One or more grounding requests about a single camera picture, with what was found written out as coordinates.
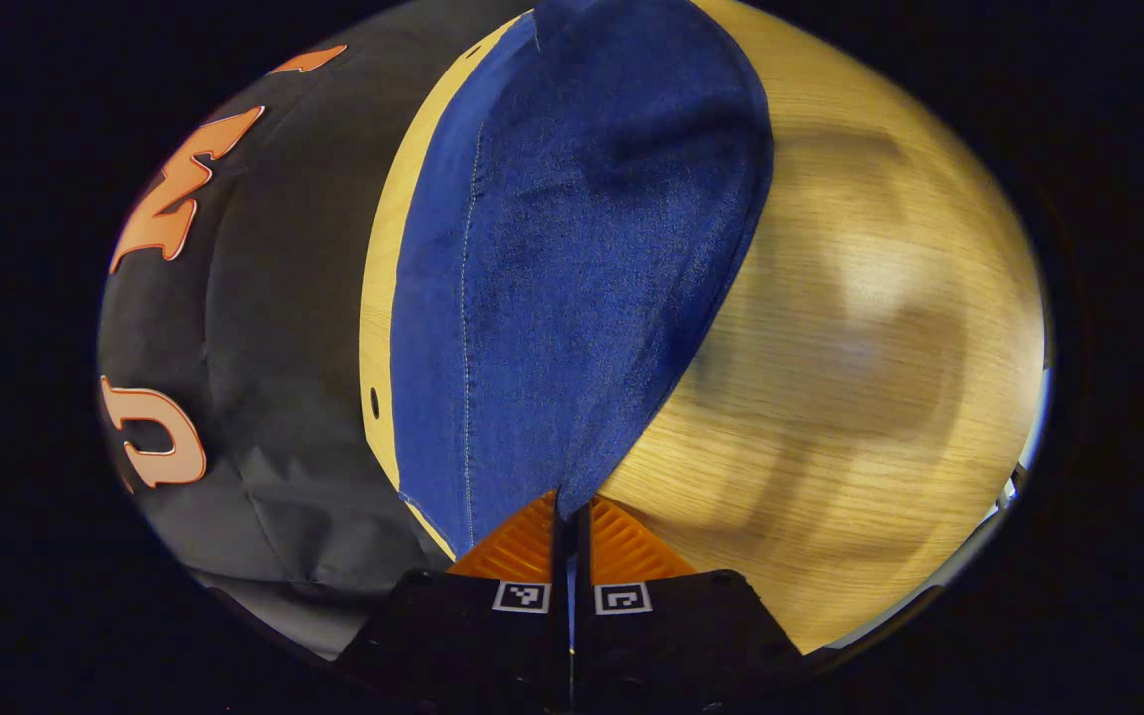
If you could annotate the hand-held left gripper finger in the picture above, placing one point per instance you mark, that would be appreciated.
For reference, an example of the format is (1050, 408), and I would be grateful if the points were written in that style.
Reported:
(562, 556)
(584, 556)

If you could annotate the blue denim jeans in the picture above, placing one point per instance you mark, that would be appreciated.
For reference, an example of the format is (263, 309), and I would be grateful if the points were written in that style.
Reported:
(572, 258)

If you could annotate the black backdrop cloth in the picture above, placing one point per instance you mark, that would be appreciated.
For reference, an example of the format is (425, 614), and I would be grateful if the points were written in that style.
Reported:
(274, 377)

